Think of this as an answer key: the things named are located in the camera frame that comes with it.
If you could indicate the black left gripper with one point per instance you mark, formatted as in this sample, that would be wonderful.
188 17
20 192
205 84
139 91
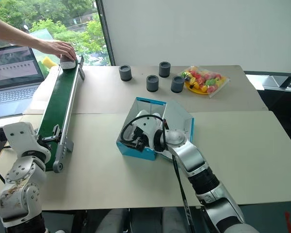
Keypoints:
43 144

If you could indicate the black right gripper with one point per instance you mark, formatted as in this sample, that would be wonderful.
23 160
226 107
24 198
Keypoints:
138 133

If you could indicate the person's bare forearm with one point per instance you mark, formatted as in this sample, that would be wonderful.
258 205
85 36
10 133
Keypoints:
12 32

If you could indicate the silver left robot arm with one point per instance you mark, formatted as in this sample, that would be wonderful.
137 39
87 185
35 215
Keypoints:
19 189

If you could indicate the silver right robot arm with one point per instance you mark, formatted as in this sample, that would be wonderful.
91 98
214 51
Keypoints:
196 165

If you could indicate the blue white shoebox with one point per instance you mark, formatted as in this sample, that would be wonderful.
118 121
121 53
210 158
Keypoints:
178 116

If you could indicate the person's bare hand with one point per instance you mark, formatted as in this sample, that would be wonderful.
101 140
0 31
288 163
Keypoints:
59 48

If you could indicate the dark grey cylinder cup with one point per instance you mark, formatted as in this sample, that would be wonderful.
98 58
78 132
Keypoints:
164 70
177 84
125 73
152 83

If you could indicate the green toy item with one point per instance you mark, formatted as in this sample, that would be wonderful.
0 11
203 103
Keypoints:
42 68

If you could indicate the yellow sponge block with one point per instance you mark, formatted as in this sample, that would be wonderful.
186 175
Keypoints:
49 62

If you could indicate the silver open laptop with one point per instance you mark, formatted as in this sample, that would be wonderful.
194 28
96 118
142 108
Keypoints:
12 72

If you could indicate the bag of colourful toy fruit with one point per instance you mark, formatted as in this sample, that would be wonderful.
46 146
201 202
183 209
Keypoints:
203 81

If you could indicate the white board panel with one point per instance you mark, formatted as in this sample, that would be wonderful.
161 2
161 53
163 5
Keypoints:
196 31

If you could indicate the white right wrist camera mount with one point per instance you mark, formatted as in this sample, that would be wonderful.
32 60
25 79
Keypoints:
149 129

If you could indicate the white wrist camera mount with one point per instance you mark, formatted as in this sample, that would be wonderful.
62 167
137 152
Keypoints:
149 129
18 137

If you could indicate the green conveyor belt silver frame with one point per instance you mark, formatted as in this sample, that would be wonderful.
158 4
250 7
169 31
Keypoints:
59 102

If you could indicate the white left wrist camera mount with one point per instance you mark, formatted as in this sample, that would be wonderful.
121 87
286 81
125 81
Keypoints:
18 137

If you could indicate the black window frame post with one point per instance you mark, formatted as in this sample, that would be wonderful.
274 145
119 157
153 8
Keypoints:
106 31

